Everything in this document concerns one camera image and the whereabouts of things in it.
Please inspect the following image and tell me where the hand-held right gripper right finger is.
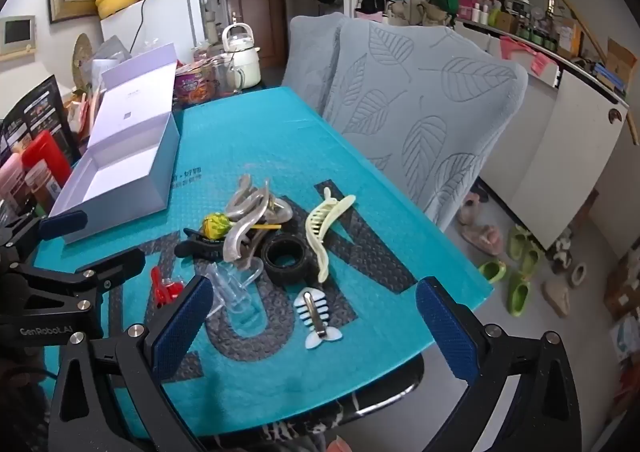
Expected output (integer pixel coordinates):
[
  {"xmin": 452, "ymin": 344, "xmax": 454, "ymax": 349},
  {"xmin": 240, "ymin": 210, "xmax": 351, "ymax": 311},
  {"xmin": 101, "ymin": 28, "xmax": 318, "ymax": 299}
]
[{"xmin": 416, "ymin": 276, "xmax": 583, "ymax": 452}]

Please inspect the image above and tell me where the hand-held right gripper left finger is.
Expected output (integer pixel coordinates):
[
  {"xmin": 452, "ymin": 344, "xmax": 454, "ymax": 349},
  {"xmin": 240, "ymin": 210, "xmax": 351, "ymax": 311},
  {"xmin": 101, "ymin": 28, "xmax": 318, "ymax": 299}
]
[{"xmin": 47, "ymin": 276, "xmax": 216, "ymax": 452}]

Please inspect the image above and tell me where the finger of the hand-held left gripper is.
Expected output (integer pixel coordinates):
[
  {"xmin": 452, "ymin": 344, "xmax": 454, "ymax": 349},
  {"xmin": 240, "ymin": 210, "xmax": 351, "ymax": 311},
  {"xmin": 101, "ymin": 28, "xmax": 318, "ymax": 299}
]
[
  {"xmin": 0, "ymin": 248, "xmax": 146, "ymax": 314},
  {"xmin": 0, "ymin": 210, "xmax": 89, "ymax": 269}
]

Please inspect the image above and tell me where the small red hair clip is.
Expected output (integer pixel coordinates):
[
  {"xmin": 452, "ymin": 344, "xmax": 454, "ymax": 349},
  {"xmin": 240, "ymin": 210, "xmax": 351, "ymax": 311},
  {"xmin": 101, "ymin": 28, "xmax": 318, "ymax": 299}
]
[{"xmin": 150, "ymin": 267, "xmax": 185, "ymax": 308}]

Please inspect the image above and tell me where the clear plastic hair clip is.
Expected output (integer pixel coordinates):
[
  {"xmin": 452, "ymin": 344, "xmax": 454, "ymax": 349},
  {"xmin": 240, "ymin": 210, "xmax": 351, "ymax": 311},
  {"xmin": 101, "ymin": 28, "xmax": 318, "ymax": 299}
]
[{"xmin": 202, "ymin": 257, "xmax": 266, "ymax": 328}]

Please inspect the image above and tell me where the black hair clip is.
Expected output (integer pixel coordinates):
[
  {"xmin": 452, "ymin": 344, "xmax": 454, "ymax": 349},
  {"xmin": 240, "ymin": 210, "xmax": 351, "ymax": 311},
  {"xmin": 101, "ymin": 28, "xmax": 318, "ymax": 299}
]
[{"xmin": 176, "ymin": 227, "xmax": 227, "ymax": 263}]

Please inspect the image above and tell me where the pale lavender gift box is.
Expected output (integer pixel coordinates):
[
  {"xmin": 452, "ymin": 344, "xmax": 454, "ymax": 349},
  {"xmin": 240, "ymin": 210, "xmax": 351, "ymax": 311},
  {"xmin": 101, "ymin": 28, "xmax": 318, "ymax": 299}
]
[{"xmin": 48, "ymin": 43, "xmax": 181, "ymax": 245}]

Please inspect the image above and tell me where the yellow green ball ornament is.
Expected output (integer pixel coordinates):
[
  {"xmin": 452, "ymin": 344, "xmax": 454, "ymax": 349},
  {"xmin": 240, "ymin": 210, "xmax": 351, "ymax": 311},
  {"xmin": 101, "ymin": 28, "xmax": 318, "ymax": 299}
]
[{"xmin": 201, "ymin": 213, "xmax": 231, "ymax": 239}]

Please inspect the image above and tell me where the black velcro strap roll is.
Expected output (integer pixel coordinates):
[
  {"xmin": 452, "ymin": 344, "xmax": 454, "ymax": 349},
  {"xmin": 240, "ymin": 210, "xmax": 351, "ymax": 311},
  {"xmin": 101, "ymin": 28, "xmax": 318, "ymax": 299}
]
[{"xmin": 261, "ymin": 233, "xmax": 321, "ymax": 287}]

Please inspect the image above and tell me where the beige marbled hair claw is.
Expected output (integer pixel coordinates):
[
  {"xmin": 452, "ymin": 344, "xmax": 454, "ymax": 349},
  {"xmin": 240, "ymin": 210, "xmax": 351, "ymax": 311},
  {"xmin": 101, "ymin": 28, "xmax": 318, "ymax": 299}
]
[{"xmin": 221, "ymin": 174, "xmax": 295, "ymax": 275}]

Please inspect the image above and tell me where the blue fishbone hair clip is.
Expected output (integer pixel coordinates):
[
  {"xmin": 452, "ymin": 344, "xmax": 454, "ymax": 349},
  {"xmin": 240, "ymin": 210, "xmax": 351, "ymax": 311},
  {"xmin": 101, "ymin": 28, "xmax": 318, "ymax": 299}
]
[{"xmin": 292, "ymin": 288, "xmax": 343, "ymax": 349}]

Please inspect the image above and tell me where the cream hair claw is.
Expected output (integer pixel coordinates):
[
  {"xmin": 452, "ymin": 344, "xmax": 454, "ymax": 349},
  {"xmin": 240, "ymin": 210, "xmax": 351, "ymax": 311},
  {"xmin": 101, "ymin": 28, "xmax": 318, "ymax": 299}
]
[{"xmin": 305, "ymin": 187, "xmax": 357, "ymax": 283}]

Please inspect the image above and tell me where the pink canister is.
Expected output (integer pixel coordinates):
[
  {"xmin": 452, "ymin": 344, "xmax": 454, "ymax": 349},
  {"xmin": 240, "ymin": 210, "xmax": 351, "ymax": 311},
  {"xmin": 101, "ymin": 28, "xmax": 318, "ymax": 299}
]
[{"xmin": 0, "ymin": 154, "xmax": 26, "ymax": 213}]

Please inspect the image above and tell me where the red canister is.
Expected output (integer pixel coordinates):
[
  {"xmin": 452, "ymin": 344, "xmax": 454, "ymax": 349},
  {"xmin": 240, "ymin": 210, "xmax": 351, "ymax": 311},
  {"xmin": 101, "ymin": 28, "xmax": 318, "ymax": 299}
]
[{"xmin": 21, "ymin": 130, "xmax": 73, "ymax": 188}]

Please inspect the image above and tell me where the green slipper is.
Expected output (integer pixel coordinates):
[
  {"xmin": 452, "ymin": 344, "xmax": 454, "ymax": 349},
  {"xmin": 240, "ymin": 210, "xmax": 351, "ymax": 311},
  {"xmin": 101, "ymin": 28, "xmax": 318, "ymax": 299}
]
[
  {"xmin": 507, "ymin": 279, "xmax": 531, "ymax": 317},
  {"xmin": 520, "ymin": 247, "xmax": 543, "ymax": 278},
  {"xmin": 507, "ymin": 226, "xmax": 531, "ymax": 260},
  {"xmin": 477, "ymin": 260, "xmax": 507, "ymax": 283}
]

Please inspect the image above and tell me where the pink fluffy slipper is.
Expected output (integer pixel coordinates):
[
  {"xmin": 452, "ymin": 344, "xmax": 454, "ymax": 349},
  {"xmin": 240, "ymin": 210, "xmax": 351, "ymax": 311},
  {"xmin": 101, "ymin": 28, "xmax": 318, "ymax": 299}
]
[
  {"xmin": 460, "ymin": 224, "xmax": 503, "ymax": 255},
  {"xmin": 460, "ymin": 189, "xmax": 493, "ymax": 225}
]

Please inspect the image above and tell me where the black printed snack bag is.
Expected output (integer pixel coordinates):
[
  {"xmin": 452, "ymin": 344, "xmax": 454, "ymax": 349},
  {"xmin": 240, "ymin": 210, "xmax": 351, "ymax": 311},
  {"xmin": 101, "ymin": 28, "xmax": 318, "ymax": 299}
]
[{"xmin": 0, "ymin": 75, "xmax": 81, "ymax": 168}]

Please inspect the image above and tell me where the woven straw fan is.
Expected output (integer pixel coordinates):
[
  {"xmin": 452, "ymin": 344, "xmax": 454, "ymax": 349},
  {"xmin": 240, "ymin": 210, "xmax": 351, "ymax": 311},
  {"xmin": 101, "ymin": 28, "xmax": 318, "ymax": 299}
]
[{"xmin": 73, "ymin": 33, "xmax": 93, "ymax": 83}]

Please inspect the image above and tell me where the grey plastic bag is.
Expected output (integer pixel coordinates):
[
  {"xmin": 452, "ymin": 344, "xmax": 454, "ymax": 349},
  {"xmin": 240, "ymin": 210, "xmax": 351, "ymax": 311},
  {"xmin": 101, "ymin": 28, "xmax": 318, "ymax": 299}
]
[{"xmin": 92, "ymin": 34, "xmax": 133, "ymax": 63}]

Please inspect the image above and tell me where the purple instant noodle cup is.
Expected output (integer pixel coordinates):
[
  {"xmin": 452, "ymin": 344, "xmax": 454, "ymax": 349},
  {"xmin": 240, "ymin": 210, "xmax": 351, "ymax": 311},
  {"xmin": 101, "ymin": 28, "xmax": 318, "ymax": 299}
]
[{"xmin": 172, "ymin": 66, "xmax": 217, "ymax": 108}]

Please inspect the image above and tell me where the teal bubble mat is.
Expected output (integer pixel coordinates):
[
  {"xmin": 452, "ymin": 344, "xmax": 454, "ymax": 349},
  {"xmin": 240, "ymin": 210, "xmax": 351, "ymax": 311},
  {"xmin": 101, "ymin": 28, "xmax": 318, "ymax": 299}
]
[{"xmin": 42, "ymin": 86, "xmax": 493, "ymax": 440}]

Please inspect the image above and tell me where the glass mug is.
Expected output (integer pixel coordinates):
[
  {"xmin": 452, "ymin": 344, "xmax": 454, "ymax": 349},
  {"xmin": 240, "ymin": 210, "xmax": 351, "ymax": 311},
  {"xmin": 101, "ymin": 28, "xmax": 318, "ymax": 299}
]
[{"xmin": 215, "ymin": 57, "xmax": 246, "ymax": 95}]

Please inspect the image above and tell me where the white refrigerator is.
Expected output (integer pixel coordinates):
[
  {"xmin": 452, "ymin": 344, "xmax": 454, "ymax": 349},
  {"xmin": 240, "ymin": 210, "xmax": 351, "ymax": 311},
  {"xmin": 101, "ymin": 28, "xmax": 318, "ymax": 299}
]
[{"xmin": 100, "ymin": 0, "xmax": 207, "ymax": 65}]

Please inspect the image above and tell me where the white cabinet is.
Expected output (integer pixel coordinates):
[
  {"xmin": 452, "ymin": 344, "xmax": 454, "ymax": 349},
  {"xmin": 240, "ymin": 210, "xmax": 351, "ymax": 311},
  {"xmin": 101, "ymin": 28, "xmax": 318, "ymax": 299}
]
[{"xmin": 452, "ymin": 17, "xmax": 631, "ymax": 238}]

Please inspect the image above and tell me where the grey leaf-pattern covered chair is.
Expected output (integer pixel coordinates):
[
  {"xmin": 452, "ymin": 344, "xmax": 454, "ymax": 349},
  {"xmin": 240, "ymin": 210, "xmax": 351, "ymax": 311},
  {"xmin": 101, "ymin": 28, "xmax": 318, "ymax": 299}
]
[
  {"xmin": 322, "ymin": 17, "xmax": 530, "ymax": 233},
  {"xmin": 281, "ymin": 14, "xmax": 346, "ymax": 113}
]

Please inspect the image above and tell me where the brown door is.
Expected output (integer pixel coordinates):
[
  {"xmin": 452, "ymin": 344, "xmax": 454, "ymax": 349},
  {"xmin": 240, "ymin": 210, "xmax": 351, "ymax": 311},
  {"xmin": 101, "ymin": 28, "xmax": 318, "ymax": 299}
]
[{"xmin": 223, "ymin": 0, "xmax": 287, "ymax": 68}]

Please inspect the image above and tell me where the row of jars and bottles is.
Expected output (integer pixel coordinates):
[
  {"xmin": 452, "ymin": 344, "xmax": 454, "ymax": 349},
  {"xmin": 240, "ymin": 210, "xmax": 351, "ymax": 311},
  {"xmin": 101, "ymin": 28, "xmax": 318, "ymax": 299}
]
[{"xmin": 457, "ymin": 0, "xmax": 586, "ymax": 53}]

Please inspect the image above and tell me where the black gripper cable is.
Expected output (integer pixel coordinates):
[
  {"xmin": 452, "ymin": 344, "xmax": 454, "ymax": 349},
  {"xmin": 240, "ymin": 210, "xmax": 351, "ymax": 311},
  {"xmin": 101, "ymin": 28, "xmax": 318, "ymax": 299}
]
[{"xmin": 0, "ymin": 366, "xmax": 57, "ymax": 384}]

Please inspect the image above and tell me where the beige wall intercom monitor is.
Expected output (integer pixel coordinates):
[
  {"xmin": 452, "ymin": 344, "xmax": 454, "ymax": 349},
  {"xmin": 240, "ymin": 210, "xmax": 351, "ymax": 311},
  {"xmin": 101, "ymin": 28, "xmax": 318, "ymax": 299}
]
[{"xmin": 0, "ymin": 15, "xmax": 37, "ymax": 56}]

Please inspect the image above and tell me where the black power cord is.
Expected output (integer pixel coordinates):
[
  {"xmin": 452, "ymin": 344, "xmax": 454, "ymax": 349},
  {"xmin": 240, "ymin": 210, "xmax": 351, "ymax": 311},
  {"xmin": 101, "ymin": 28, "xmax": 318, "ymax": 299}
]
[{"xmin": 129, "ymin": 0, "xmax": 153, "ymax": 55}]

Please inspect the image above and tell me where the white handled water bottle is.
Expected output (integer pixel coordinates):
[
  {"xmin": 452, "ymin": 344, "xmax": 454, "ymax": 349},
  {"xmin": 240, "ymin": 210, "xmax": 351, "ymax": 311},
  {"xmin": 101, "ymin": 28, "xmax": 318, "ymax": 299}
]
[{"xmin": 221, "ymin": 23, "xmax": 262, "ymax": 89}]

